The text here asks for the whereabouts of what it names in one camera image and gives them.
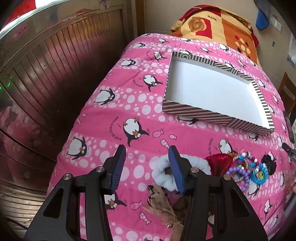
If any wooden chair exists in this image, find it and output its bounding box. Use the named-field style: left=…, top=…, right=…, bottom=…
left=278, top=72, right=296, bottom=114

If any wall poster chart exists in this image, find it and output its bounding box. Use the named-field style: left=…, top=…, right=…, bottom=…
left=287, top=33, right=296, bottom=66

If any purple bead bracelet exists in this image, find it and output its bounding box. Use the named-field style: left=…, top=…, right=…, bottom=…
left=226, top=166, right=251, bottom=192

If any orange red floral quilt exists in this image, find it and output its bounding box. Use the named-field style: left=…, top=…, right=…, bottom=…
left=170, top=4, right=260, bottom=65

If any striped white shallow box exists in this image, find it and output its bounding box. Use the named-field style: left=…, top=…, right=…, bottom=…
left=162, top=52, right=275, bottom=136

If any red satin bow clip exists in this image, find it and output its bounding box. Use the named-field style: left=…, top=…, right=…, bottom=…
left=205, top=154, right=233, bottom=177

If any white fluffy scrunchie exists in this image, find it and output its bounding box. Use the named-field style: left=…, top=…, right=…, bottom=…
left=152, top=154, right=211, bottom=192

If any leopard print bow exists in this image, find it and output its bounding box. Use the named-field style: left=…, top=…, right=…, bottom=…
left=143, top=184, right=189, bottom=240

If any pink penguin blanket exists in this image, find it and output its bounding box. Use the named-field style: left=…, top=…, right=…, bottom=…
left=49, top=34, right=295, bottom=240

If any brown wooden headboard panel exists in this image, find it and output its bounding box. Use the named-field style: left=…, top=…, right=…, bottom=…
left=1, top=6, right=128, bottom=193

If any blue bead bracelet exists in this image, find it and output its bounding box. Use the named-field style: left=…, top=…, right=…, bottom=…
left=250, top=163, right=270, bottom=185

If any black smartphone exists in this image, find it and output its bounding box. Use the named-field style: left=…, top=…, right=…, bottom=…
left=283, top=111, right=295, bottom=144

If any blue grey hanging cloth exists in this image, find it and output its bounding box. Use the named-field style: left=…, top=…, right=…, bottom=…
left=254, top=0, right=270, bottom=31

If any white wall switch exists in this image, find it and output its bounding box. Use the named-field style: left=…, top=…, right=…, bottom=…
left=269, top=15, right=282, bottom=32

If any black scrunchie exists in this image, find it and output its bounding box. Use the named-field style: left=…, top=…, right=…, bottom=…
left=261, top=153, right=277, bottom=176

